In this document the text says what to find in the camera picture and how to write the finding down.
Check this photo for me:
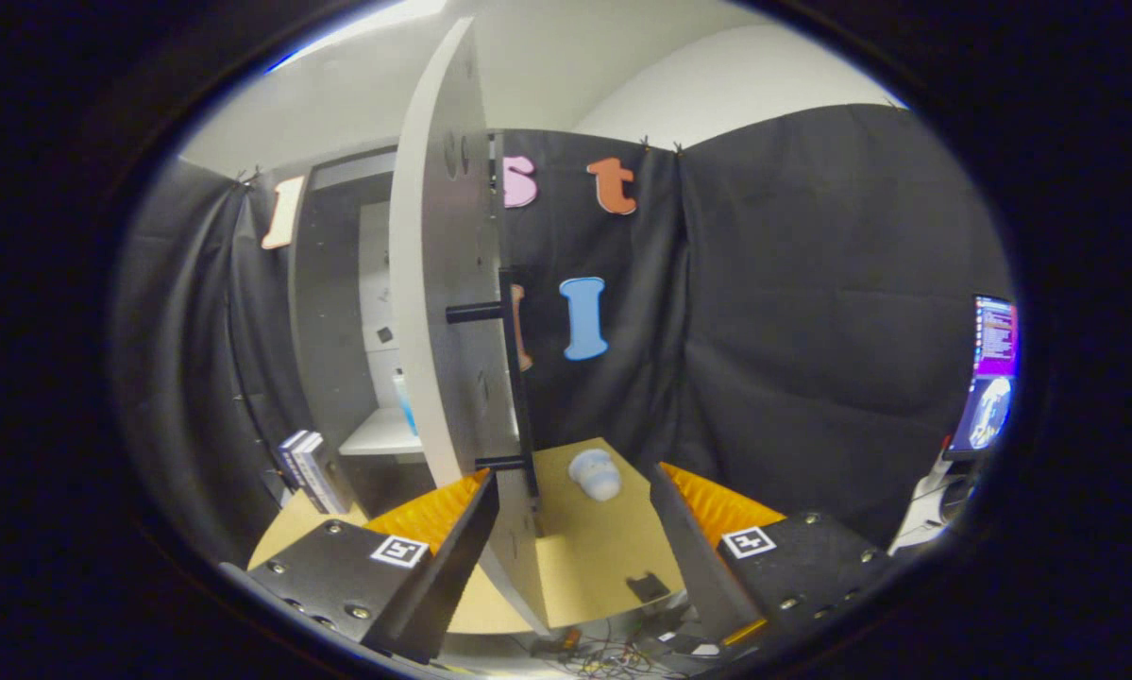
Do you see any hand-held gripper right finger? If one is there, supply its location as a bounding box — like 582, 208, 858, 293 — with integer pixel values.
648, 463, 906, 653

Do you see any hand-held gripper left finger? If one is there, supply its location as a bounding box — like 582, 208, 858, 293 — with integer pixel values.
224, 469, 500, 664

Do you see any white and blue tube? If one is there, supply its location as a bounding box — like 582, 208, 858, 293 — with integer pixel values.
393, 368, 417, 437

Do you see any black door handle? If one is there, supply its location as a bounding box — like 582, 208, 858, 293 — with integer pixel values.
446, 267, 540, 502

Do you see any small white rounded object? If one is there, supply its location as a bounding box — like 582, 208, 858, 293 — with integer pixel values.
568, 449, 622, 502

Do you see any light grey cabinet shelf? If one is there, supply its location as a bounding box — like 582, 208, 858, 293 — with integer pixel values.
339, 406, 425, 457

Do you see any grey cover book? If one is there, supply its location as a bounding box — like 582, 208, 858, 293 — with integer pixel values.
299, 434, 351, 516

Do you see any blue spine book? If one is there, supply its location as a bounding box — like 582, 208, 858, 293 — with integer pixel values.
278, 430, 313, 506

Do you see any black backdrop cloth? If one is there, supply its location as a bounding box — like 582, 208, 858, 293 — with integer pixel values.
112, 104, 1015, 568

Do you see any dark grey cabinet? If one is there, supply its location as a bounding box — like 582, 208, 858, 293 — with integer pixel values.
287, 156, 434, 516

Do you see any computer monitor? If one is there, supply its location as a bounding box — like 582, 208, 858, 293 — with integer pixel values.
943, 295, 1020, 462

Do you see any tangle of cables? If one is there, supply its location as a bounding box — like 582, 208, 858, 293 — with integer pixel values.
528, 619, 718, 676

